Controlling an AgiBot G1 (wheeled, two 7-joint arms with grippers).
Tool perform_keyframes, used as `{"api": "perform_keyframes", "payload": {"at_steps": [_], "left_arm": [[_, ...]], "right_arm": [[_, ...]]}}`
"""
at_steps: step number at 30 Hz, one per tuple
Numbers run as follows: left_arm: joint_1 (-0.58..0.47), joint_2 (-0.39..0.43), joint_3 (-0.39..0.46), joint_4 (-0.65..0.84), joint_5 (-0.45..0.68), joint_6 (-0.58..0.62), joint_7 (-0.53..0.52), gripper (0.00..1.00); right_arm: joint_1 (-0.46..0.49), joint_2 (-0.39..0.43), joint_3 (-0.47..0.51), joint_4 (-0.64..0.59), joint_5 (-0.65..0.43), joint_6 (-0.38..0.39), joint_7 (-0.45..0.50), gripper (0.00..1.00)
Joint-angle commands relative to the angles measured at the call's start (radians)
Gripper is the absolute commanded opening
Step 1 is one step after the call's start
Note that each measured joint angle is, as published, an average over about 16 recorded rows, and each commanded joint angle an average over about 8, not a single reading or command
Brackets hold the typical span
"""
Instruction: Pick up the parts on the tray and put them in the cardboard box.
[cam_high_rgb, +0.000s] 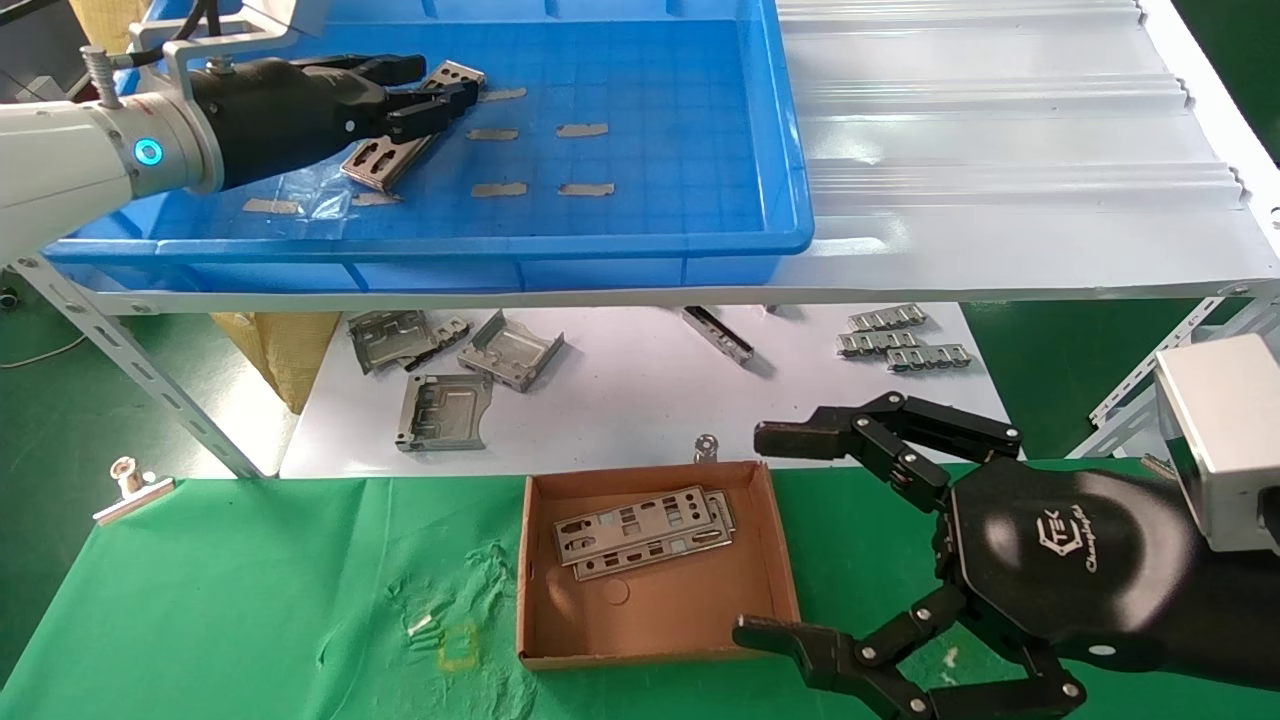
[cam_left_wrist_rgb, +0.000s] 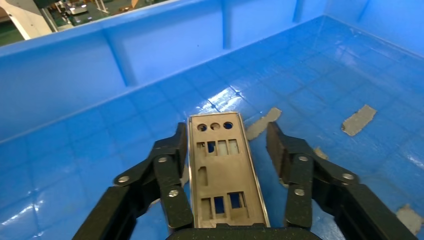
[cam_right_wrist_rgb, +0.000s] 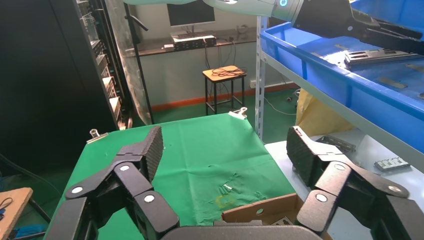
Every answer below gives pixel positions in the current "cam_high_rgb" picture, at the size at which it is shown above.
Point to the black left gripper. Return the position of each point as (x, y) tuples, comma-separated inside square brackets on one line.
[(280, 115)]

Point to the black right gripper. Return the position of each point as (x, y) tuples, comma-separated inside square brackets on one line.
[(1080, 560)]

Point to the brown cardboard box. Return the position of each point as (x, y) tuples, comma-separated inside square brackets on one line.
[(670, 610)]

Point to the blue plastic tray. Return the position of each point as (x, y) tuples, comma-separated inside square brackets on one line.
[(650, 150)]

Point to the ribbed grey metal clip strip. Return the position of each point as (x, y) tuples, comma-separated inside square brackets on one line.
[(880, 343), (930, 357), (887, 318)]

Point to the small grey metal part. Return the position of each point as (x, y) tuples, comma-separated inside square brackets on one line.
[(452, 328)]

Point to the narrow grey metal strip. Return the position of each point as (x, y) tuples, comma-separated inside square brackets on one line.
[(720, 335)]

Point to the white flat board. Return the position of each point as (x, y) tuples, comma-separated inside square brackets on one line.
[(620, 400)]

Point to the yellow woven sack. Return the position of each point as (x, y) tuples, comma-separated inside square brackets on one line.
[(285, 350), (100, 20)]

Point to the white perforated shelf brace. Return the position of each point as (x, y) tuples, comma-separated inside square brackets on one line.
[(1150, 365)]

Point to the yellow tape square mark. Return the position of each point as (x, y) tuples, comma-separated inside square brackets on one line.
[(460, 662)]

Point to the white corrugated shelf board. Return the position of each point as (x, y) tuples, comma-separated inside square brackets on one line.
[(1000, 150)]

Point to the small white tape scraps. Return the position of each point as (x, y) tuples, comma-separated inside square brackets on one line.
[(421, 625)]

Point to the silver binder clamp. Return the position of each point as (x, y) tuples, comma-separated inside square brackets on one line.
[(130, 495)]

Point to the green cloth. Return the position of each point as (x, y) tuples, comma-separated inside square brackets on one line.
[(250, 580)]

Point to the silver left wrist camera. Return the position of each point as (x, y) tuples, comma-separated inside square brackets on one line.
[(280, 15)]

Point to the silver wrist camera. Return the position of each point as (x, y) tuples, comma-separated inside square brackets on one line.
[(1220, 440), (280, 15)]

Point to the large grey metal bracket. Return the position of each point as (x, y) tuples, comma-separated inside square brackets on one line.
[(390, 340)]

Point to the folded grey metal tray bracket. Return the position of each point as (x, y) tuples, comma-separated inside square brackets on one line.
[(510, 352)]

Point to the flat grey metal bracket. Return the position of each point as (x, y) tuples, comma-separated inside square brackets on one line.
[(445, 410)]

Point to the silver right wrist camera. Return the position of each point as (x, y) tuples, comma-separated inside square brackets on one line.
[(1220, 440)]

